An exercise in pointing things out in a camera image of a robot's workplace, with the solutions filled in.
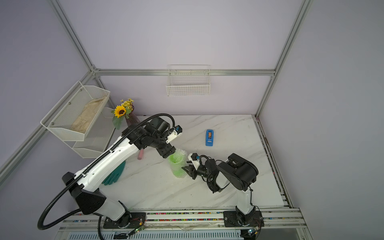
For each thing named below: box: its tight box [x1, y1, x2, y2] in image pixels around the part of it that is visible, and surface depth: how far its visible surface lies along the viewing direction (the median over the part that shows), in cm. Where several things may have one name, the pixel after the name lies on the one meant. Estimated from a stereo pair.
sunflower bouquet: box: [111, 98, 134, 130], surface depth 92 cm
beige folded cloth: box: [70, 96, 107, 134], surface depth 81 cm
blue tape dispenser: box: [205, 129, 214, 147], surface depth 106 cm
